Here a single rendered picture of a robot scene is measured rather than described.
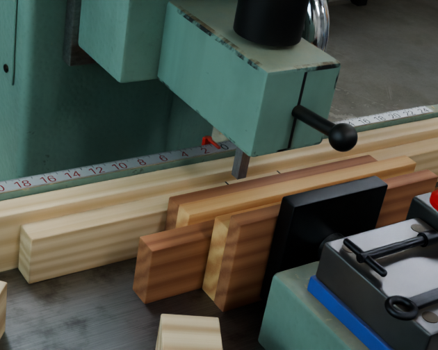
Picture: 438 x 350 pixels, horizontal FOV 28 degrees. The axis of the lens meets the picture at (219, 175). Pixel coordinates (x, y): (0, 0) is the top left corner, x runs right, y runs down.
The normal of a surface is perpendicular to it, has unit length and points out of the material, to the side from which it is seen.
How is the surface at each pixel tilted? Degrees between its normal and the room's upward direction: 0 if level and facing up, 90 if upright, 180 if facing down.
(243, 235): 90
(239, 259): 90
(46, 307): 0
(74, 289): 0
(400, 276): 0
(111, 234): 90
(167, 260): 90
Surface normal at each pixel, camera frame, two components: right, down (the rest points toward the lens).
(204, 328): 0.16, -0.85
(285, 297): -0.82, 0.17
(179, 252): 0.55, 0.50
